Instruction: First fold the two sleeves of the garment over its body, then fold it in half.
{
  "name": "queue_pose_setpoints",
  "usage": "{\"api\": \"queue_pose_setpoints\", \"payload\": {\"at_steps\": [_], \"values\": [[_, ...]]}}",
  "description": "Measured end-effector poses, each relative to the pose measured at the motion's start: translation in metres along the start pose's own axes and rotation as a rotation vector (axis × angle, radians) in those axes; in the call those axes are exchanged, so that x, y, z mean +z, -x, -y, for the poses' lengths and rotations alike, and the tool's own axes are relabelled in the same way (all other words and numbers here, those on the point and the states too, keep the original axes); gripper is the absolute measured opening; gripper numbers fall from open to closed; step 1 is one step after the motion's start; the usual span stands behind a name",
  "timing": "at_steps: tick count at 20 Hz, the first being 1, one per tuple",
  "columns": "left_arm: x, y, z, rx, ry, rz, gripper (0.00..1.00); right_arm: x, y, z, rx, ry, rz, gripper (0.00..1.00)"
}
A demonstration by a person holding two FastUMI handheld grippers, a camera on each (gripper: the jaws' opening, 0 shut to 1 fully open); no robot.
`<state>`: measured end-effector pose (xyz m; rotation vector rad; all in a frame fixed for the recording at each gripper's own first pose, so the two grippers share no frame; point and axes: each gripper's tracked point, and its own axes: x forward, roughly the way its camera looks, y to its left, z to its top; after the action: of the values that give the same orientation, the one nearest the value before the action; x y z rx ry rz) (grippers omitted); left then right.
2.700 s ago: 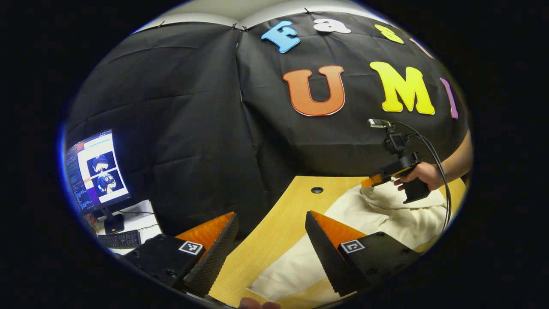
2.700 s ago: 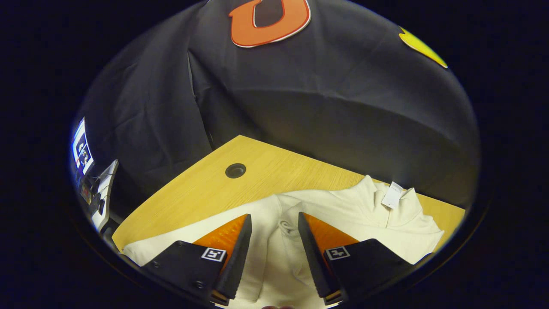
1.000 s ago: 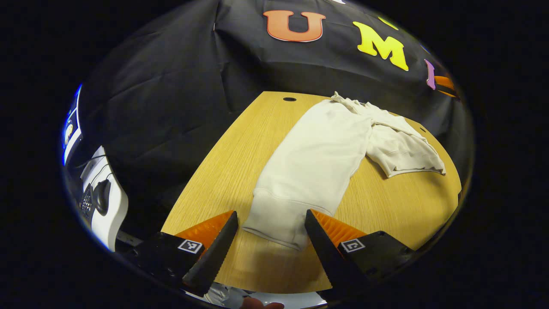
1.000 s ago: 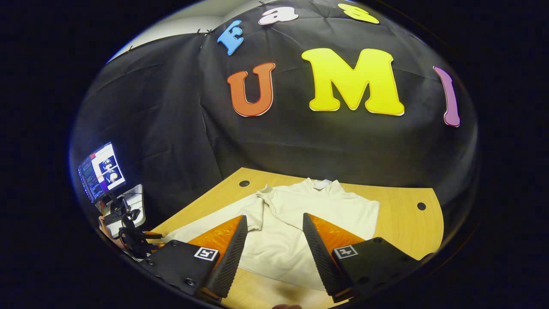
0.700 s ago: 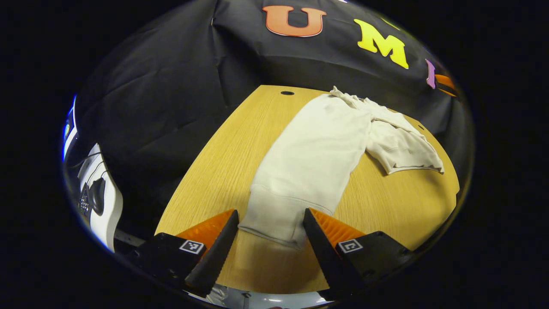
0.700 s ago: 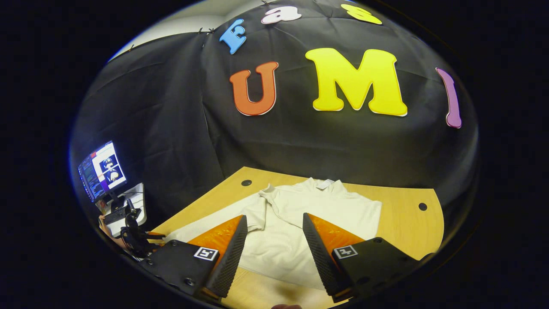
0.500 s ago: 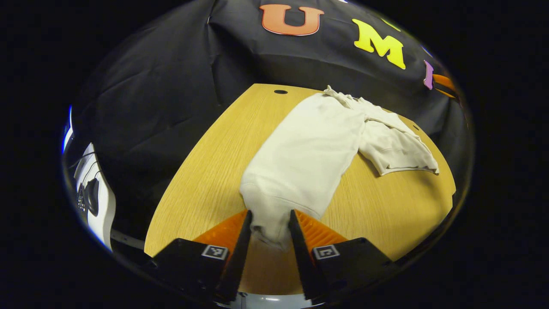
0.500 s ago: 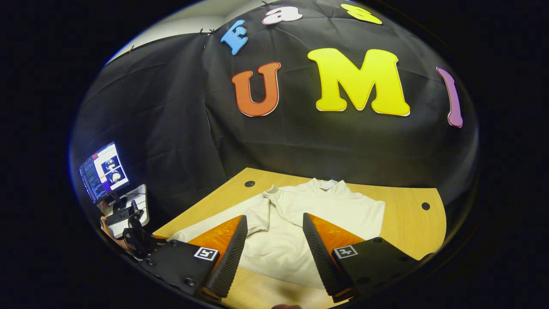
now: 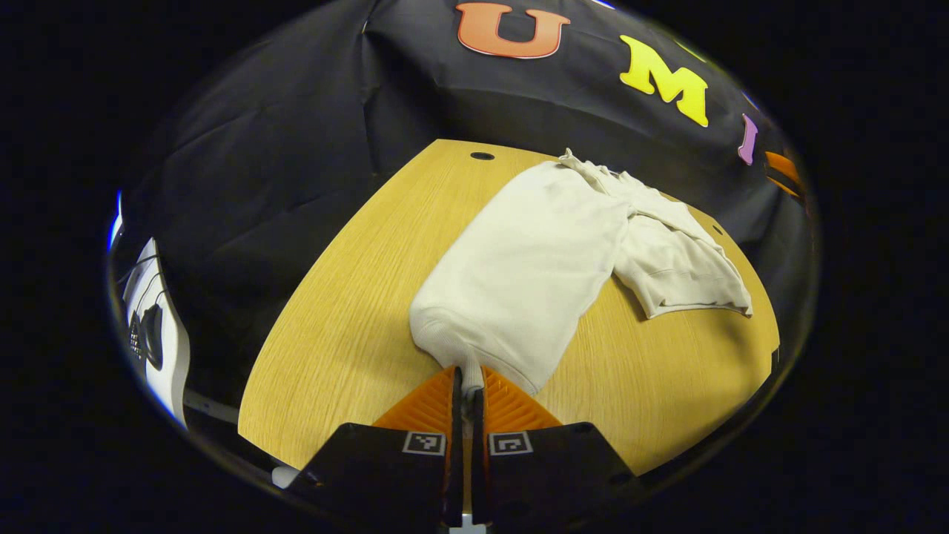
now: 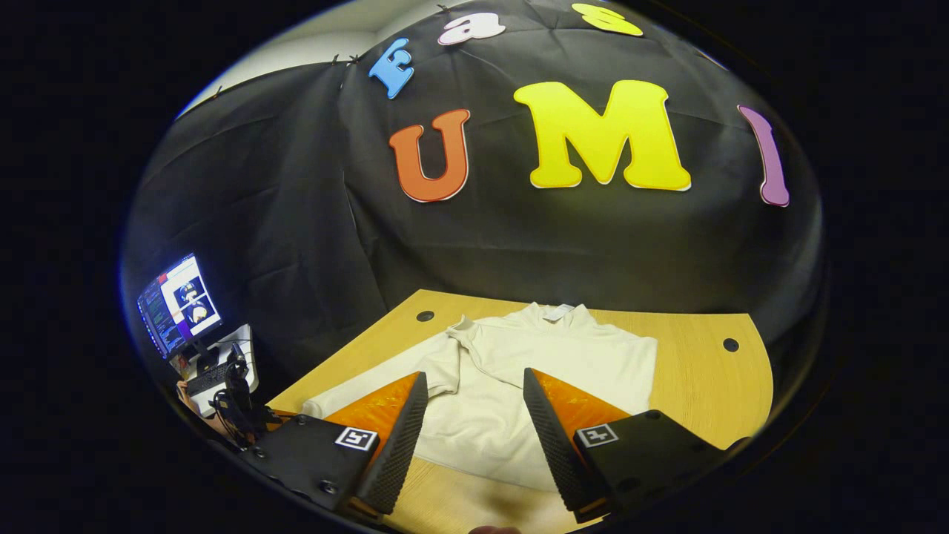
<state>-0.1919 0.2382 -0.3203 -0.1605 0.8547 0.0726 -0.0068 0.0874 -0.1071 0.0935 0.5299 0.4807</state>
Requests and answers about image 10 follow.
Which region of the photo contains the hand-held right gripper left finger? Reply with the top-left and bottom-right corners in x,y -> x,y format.
243,371 -> 430,518

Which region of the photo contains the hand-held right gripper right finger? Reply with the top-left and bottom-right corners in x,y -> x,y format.
523,367 -> 731,524

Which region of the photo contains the cream long-sleeved sweater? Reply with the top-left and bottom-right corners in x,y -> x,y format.
300,302 -> 659,492

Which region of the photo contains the black keyboard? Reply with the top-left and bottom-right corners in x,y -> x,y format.
185,362 -> 232,398

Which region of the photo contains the white side desk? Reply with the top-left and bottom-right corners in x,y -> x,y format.
169,323 -> 260,418

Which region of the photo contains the computer monitor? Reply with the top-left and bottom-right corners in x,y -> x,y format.
136,253 -> 224,360

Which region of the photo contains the black backdrop cloth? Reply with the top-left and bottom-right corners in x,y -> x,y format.
122,0 -> 824,416

